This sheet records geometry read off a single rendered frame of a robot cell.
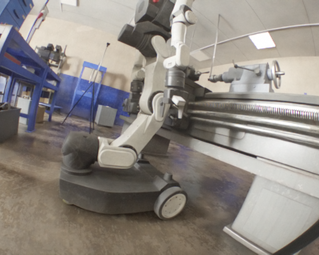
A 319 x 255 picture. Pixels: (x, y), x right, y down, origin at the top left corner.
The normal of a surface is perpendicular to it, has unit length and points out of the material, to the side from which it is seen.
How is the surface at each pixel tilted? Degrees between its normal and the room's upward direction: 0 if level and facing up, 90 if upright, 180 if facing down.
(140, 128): 90
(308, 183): 90
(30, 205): 0
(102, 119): 90
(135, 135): 90
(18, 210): 0
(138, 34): 113
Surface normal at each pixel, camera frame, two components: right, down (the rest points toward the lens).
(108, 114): 0.56, 0.18
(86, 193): 0.23, 0.09
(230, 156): -0.84, -0.21
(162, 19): 0.31, 0.67
